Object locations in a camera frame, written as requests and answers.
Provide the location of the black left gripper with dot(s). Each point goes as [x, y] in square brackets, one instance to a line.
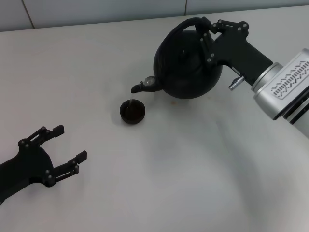
[26, 169]

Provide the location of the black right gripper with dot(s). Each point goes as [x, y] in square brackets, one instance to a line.
[236, 53]

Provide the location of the small dark teacup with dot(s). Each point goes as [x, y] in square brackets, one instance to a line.
[132, 113]

